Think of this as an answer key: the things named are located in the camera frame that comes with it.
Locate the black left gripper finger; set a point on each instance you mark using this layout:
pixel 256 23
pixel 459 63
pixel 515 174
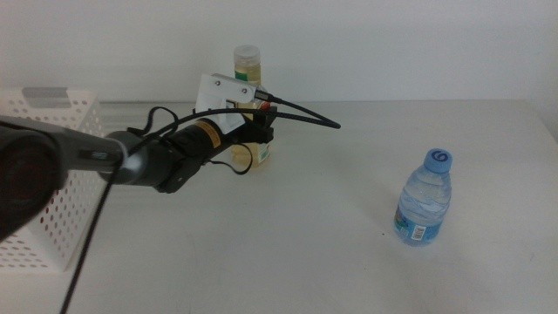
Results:
pixel 266 118
pixel 261 134

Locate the yellow tea bottle clear cap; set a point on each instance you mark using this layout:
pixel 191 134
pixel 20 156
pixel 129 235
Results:
pixel 247 65

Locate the clear water bottle blue cap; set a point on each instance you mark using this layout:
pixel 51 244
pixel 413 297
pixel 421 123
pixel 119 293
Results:
pixel 423 200

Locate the red soda can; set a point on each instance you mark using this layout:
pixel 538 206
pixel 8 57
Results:
pixel 51 216

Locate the white perforated plastic basket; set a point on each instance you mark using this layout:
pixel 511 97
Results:
pixel 78 113

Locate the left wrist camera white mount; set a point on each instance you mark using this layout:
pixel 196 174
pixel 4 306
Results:
pixel 213 96

